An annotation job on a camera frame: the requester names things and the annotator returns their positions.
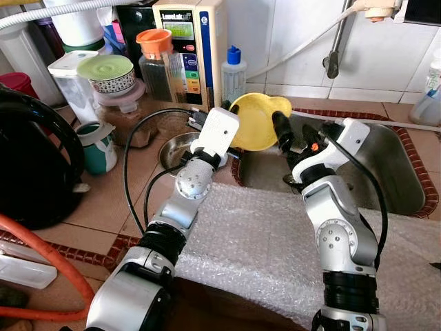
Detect clear container white lid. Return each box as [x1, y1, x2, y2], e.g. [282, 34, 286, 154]
[47, 50, 101, 125]

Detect white corrugated hose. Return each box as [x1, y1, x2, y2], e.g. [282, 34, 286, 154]
[0, 0, 159, 32]

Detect clear bubble wrap sheet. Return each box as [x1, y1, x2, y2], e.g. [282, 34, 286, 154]
[169, 181, 441, 328]

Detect small translucent bottle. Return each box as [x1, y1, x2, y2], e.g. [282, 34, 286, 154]
[410, 59, 441, 126]

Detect dark red container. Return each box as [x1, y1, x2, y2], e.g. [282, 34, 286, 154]
[0, 72, 40, 104]

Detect teal mug white lid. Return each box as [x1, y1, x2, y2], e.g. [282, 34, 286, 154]
[76, 121, 118, 175]

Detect round steel plate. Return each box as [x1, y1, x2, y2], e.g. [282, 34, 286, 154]
[158, 131, 202, 172]

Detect flat white plastic case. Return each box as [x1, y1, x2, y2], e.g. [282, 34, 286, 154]
[0, 254, 58, 289]

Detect orange hose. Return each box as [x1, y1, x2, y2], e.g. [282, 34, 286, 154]
[0, 212, 96, 321]

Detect large black kettle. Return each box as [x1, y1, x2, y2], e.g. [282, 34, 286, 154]
[0, 86, 87, 230]

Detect metal wall tap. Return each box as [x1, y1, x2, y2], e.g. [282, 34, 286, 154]
[324, 0, 359, 79]

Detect patterned bowl green lid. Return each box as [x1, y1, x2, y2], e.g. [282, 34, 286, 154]
[76, 54, 136, 95]

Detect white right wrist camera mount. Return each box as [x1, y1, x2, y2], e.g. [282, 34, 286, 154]
[293, 119, 371, 181]

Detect pink lid jar brown contents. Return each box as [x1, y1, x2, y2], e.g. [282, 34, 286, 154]
[93, 78, 158, 149]

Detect cream tap filter head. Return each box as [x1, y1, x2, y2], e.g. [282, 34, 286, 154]
[355, 0, 407, 23]

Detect cream water ioniser machine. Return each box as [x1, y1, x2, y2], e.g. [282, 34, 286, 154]
[152, 0, 229, 112]

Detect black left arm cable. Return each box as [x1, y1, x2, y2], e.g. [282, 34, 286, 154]
[123, 109, 202, 239]

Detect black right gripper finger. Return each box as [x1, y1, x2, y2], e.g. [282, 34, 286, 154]
[272, 110, 294, 154]

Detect thin white hose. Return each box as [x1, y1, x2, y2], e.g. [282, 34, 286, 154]
[245, 7, 366, 80]

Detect green soap bottle blue cap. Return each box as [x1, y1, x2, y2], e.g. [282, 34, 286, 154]
[220, 45, 247, 104]

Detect clear jug orange lid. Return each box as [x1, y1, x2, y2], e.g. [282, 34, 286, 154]
[136, 28, 187, 104]

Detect white round canister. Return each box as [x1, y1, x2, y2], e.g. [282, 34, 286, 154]
[52, 0, 105, 52]

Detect yellow plastic bowl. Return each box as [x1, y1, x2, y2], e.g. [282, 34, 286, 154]
[229, 93, 294, 151]

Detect stainless steel sink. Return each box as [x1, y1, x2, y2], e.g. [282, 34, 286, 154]
[234, 110, 428, 218]

